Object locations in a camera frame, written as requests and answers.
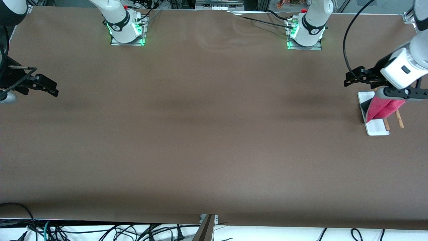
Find black cable on table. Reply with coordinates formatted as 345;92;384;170
227;11;289;28
266;9;292;22

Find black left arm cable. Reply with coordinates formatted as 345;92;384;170
343;0;377;84

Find white flat strip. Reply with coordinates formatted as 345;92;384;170
232;10;269;16

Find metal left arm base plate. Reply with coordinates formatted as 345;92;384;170
286;18;322;51

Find grey socket strip device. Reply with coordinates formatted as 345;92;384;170
196;0;245;11

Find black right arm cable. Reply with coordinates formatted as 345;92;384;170
0;65;37;93

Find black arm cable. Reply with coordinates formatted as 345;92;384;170
0;65;37;93
343;0;377;84

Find brown table leg beam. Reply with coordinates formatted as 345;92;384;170
192;214;216;241

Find thick black floor cable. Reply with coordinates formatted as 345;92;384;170
0;202;38;241

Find white rack with wooden bars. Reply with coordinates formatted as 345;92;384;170
357;88;405;136

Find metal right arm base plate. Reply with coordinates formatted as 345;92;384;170
110;15;147;46

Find orange background objects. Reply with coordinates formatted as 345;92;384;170
276;0;306;9

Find pink and grey towel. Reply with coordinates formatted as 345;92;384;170
360;95;408;125

